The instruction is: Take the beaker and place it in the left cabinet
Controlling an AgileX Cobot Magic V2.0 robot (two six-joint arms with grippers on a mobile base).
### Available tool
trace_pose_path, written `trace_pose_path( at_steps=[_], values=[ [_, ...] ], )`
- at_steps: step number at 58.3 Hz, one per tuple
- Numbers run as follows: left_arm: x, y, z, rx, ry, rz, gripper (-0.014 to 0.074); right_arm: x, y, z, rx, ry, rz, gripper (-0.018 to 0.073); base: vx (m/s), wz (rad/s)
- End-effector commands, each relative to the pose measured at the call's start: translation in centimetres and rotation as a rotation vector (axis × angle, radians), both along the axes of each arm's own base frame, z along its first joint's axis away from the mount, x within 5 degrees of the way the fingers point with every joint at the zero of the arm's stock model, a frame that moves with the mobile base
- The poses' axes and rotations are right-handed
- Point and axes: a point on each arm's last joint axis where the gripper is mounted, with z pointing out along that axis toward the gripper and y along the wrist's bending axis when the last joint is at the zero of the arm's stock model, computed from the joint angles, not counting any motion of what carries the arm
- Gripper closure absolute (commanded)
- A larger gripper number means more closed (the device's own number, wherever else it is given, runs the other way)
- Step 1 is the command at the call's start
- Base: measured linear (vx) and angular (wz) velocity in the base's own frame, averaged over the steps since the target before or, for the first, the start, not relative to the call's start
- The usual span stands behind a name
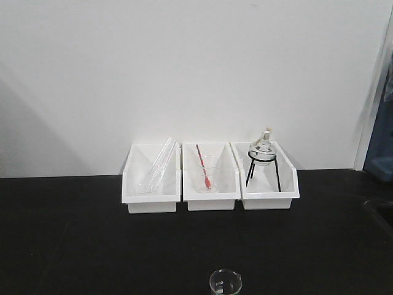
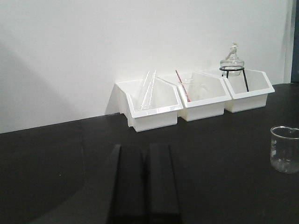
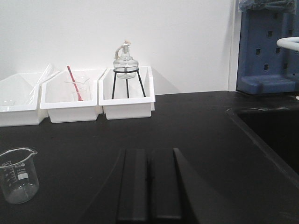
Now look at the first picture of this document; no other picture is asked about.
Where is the glass alcohol lamp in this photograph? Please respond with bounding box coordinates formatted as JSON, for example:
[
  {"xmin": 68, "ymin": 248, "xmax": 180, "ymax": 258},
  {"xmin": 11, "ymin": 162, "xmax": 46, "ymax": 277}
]
[{"xmin": 248, "ymin": 128, "xmax": 276, "ymax": 166}]

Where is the right white storage bin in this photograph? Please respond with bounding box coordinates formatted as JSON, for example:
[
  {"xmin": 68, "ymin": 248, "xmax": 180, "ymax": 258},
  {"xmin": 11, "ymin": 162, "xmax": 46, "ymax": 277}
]
[{"xmin": 230, "ymin": 141, "xmax": 300, "ymax": 210}]

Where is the black wire tripod stand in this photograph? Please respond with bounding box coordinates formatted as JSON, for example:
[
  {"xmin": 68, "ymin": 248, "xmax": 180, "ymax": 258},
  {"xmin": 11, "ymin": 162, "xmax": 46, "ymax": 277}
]
[{"xmin": 246, "ymin": 151, "xmax": 282, "ymax": 192}]

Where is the white storage bin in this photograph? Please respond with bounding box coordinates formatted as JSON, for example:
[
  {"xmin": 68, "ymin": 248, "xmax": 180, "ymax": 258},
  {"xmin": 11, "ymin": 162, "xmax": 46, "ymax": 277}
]
[
  {"xmin": 230, "ymin": 141, "xmax": 300, "ymax": 210},
  {"xmin": 182, "ymin": 143, "xmax": 241, "ymax": 211},
  {"xmin": 121, "ymin": 144, "xmax": 182, "ymax": 214}
]

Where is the clear glass beaker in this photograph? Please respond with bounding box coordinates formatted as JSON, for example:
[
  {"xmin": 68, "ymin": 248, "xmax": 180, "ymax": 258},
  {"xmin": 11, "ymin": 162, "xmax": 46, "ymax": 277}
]
[{"xmin": 209, "ymin": 269, "xmax": 243, "ymax": 295}]

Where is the glass test tube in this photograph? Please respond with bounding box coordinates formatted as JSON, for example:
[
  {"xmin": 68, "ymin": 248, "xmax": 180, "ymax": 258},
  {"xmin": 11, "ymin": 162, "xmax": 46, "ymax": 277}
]
[
  {"xmin": 147, "ymin": 137, "xmax": 176, "ymax": 192},
  {"xmin": 152, "ymin": 137, "xmax": 176, "ymax": 192}
]

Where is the middle white storage bin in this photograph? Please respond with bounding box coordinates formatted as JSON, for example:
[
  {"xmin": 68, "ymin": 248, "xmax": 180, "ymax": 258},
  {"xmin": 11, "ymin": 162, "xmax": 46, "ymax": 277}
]
[{"xmin": 182, "ymin": 143, "xmax": 241, "ymax": 211}]

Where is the red glass dropper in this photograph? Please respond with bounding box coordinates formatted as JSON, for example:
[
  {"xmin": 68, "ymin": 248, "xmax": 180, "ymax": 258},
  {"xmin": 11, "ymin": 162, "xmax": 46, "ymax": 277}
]
[{"xmin": 195, "ymin": 144, "xmax": 211, "ymax": 190}]

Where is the blue object at right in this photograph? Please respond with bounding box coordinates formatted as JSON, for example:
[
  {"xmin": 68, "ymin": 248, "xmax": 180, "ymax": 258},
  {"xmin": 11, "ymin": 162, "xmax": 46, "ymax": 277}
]
[{"xmin": 364, "ymin": 59, "xmax": 392, "ymax": 182}]

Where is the left white storage bin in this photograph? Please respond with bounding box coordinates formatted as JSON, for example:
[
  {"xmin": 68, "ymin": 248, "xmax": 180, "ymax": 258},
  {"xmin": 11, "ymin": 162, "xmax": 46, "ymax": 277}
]
[{"xmin": 121, "ymin": 144, "xmax": 182, "ymax": 214}]

